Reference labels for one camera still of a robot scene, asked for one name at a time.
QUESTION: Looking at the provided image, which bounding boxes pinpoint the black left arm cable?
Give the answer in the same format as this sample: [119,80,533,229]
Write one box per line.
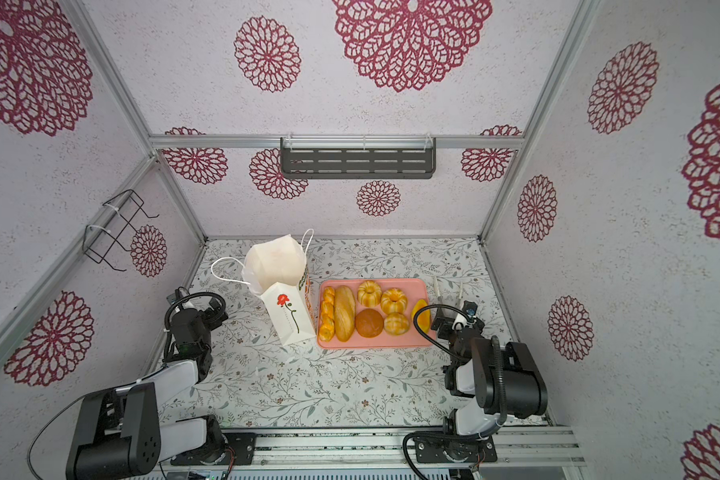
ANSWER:
[26,290,228,480]

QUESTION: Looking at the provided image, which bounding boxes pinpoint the steel tongs with white tips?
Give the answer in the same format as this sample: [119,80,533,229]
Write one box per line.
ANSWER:
[433,276,466,322]

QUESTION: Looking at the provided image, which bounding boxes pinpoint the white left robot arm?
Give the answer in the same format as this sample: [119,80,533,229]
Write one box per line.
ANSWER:
[65,300,227,479]

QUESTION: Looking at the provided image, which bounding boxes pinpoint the small scored round bun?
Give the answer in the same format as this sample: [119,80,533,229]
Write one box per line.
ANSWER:
[384,312,410,336]

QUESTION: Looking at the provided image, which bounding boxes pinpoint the oval yellow bread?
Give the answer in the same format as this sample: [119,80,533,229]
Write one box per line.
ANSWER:
[411,299,431,333]

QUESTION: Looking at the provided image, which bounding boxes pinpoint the long pale baguette bread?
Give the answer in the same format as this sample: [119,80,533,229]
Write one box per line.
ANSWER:
[334,285,356,342]

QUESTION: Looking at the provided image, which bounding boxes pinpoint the striped round bun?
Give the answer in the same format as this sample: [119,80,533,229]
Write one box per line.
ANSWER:
[380,288,408,315]

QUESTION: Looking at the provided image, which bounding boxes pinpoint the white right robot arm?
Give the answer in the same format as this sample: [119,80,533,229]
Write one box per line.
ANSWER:
[430,303,548,441]

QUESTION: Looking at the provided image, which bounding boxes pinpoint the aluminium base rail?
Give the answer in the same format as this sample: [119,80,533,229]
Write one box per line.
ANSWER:
[145,426,594,479]

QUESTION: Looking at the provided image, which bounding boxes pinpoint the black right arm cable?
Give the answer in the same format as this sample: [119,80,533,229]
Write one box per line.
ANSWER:
[400,303,511,480]

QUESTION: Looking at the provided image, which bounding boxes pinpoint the ring shaped yellow bun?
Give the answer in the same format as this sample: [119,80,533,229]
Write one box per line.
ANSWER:
[357,280,382,308]

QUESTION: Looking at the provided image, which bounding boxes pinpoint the dark grey wall shelf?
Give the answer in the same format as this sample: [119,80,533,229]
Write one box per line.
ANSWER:
[279,137,437,180]

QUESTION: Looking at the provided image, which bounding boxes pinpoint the long twisted yellow bread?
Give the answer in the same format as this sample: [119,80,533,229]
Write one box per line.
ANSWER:
[318,287,335,342]

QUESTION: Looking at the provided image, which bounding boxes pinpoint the round brown bread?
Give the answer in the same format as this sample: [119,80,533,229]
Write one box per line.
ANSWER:
[355,309,384,338]

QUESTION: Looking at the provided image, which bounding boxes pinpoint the pink plastic tray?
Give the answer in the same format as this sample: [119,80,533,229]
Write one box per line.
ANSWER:
[317,278,430,350]

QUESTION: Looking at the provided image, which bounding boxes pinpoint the white floral paper bag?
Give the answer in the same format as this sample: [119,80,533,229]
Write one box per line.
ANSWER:
[210,228,316,346]

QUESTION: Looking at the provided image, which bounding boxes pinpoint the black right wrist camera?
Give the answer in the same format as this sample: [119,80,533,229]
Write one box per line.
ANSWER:
[452,301,477,331]

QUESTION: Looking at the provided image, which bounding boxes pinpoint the black wire wall rack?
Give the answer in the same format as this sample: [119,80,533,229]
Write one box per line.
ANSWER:
[81,189,159,273]

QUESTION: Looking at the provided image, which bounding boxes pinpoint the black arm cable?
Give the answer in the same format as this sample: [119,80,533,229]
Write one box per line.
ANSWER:
[26,290,228,480]
[400,303,511,480]

